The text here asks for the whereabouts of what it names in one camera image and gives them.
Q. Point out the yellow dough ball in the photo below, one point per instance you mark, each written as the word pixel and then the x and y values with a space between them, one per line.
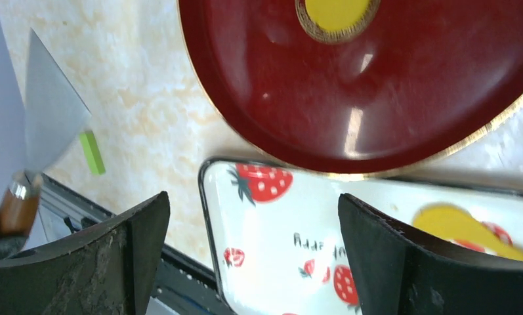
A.
pixel 336 15

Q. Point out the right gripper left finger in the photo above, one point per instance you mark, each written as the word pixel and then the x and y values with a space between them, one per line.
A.
pixel 108 268

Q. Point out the red round tray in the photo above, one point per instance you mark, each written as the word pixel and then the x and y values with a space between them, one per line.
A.
pixel 411 81

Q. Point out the metal scraper wooden handle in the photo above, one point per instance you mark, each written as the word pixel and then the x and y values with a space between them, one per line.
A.
pixel 55 114

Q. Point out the strawberry pattern white tray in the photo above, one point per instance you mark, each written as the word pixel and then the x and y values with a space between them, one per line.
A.
pixel 276 239

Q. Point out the aluminium frame bar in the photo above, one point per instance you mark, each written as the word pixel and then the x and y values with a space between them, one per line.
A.
pixel 63 211

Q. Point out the green small block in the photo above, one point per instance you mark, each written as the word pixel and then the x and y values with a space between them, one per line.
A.
pixel 92 153

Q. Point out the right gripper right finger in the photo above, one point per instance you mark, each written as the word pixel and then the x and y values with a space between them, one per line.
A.
pixel 398 269

